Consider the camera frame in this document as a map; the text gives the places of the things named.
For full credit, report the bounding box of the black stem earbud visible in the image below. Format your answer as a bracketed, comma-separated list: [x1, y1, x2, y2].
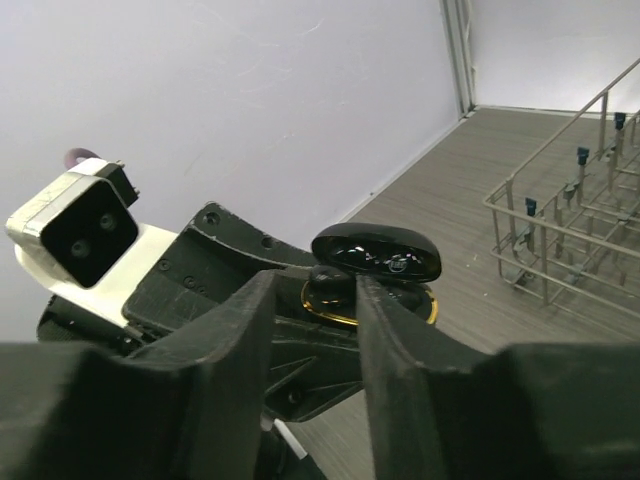
[309, 265, 354, 305]

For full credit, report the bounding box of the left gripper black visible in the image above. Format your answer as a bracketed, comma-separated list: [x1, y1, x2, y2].
[123, 202, 363, 422]

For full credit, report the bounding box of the black square earbud case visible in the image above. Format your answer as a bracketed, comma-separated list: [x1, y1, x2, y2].
[300, 222, 442, 328]

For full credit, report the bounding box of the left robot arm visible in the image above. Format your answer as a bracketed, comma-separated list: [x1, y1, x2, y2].
[37, 202, 362, 422]

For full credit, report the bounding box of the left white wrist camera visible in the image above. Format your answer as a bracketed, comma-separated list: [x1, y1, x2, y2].
[6, 158, 177, 329]

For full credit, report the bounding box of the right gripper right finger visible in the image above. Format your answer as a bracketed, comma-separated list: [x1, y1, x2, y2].
[356, 277, 639, 479]

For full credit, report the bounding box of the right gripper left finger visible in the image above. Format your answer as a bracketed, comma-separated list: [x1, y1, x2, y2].
[1, 271, 277, 479]

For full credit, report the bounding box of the grey wire dish rack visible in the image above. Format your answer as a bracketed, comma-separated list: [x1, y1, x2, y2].
[483, 62, 639, 317]

